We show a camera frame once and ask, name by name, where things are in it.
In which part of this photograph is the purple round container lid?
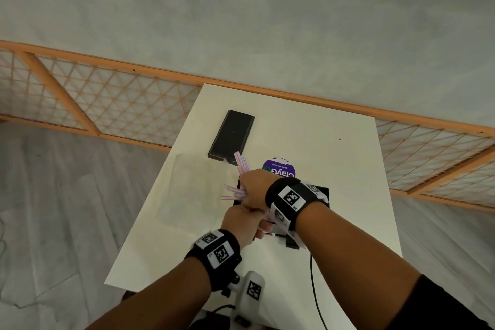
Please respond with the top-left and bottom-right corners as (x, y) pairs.
(262, 156), (297, 179)

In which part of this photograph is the bundle of pink white straws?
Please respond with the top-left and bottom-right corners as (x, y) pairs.
(220, 151), (252, 203)

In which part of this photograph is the black cable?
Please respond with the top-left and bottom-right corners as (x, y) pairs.
(310, 254), (328, 330)

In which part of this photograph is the white device with marker tag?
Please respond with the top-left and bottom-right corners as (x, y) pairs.
(231, 271), (267, 327)

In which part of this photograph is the black shirt sleeve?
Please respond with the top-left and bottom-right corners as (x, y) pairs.
(387, 274), (492, 330)

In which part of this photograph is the black rectangular box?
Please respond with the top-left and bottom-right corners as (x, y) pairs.
(207, 110), (255, 166)

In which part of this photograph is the wooden lattice fence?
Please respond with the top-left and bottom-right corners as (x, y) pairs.
(0, 40), (495, 213)

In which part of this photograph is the person's left forearm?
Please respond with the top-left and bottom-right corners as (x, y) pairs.
(85, 252), (214, 330)

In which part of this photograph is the clear plastic bag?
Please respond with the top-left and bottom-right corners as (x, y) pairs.
(159, 153), (242, 232)

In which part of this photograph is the black right wrist marker band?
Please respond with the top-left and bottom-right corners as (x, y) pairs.
(265, 177), (329, 249)

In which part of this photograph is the person's right forearm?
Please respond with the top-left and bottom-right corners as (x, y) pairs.
(296, 202), (422, 330)

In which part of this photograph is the black wrist marker band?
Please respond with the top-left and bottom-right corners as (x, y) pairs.
(185, 229), (243, 298)
(265, 177), (329, 249)

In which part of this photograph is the person's left hand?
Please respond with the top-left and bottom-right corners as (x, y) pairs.
(220, 206), (274, 250)

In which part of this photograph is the person's right hand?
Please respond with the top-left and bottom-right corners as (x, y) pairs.
(239, 168), (282, 212)

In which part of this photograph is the black left wrist marker band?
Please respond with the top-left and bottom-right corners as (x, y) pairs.
(185, 229), (243, 298)

